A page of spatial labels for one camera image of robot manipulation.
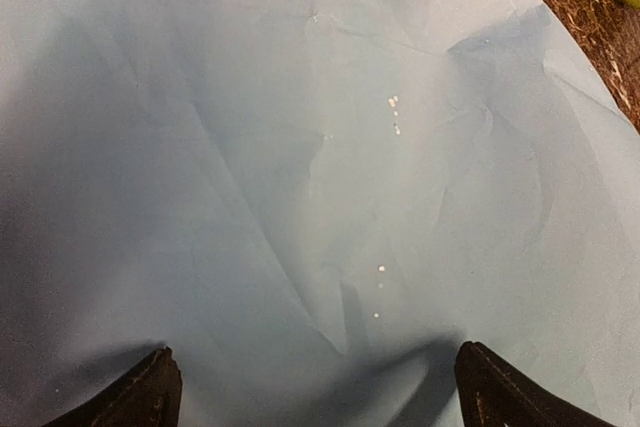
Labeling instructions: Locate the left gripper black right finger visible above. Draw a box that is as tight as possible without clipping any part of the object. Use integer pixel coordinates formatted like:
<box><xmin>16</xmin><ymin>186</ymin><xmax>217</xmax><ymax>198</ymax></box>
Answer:
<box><xmin>454</xmin><ymin>341</ymin><xmax>609</xmax><ymax>427</ymax></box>

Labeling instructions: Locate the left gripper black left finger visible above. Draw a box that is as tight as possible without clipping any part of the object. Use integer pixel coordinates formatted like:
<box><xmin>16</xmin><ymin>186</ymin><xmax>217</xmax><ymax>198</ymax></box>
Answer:
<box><xmin>45</xmin><ymin>347</ymin><xmax>183</xmax><ymax>427</ymax></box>

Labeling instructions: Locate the blue wrapping paper sheet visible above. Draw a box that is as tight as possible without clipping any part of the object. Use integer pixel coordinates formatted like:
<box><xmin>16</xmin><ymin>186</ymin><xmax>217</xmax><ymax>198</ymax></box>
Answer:
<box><xmin>1</xmin><ymin>0</ymin><xmax>639</xmax><ymax>426</ymax></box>

